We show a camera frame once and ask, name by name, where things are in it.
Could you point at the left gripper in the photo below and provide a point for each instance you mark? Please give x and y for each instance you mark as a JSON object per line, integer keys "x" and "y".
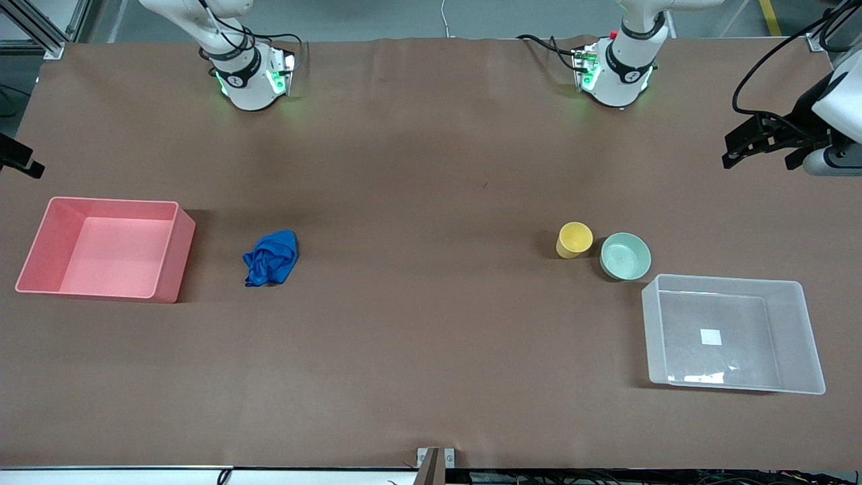
{"x": 803, "y": 113}

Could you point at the mint green bowl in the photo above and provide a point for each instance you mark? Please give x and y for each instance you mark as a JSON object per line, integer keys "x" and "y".
{"x": 625, "y": 256}

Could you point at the yellow plastic cup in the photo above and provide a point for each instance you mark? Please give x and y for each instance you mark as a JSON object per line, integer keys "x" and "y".
{"x": 574, "y": 240}

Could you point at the blue microfibre cloth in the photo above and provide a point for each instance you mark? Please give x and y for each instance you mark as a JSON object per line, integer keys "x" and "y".
{"x": 273, "y": 259}

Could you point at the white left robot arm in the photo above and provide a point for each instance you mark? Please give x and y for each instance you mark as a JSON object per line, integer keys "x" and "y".
{"x": 623, "y": 74}

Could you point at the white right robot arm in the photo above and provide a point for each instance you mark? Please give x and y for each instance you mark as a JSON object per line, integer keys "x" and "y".
{"x": 246, "y": 84}

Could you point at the pink plastic box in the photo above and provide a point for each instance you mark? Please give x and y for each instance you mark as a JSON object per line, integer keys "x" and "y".
{"x": 108, "y": 256}

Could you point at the clear plastic box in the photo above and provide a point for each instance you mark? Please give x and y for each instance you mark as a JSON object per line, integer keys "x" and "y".
{"x": 731, "y": 337}

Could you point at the white label sticker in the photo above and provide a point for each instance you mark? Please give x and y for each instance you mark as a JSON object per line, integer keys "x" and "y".
{"x": 710, "y": 337}

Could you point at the brown table cover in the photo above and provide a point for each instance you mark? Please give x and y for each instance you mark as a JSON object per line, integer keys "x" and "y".
{"x": 431, "y": 269}

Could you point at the aluminium corner bracket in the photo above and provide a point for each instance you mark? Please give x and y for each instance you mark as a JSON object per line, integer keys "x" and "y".
{"x": 818, "y": 42}

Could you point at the aluminium frame profile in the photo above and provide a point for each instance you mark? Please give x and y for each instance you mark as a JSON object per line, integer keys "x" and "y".
{"x": 40, "y": 27}

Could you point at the grey metal table bracket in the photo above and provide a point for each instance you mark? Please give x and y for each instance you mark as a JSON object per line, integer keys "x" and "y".
{"x": 436, "y": 465}

